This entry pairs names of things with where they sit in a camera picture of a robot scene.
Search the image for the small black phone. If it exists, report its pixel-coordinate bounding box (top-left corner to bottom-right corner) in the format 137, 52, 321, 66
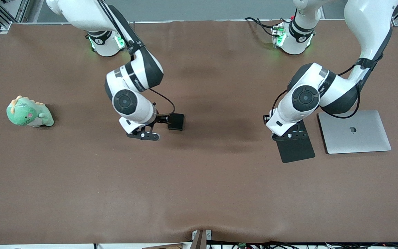
168, 113, 185, 131

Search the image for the black mouse pad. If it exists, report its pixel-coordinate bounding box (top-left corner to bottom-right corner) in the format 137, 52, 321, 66
276, 119, 316, 164

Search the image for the brown table cover mat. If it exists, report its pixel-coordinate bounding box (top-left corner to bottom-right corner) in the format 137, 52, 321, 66
0, 19, 398, 244

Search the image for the silver closed laptop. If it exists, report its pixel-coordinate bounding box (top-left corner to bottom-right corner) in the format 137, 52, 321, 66
318, 110, 392, 155

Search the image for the green dinosaur plush toy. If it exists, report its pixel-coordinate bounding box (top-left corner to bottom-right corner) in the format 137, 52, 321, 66
6, 96, 55, 128

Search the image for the black left base cable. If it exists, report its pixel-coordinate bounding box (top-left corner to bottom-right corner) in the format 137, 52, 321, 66
244, 16, 294, 38

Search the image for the camera stand bracket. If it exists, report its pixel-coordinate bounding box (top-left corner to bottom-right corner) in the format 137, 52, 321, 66
192, 229, 212, 249

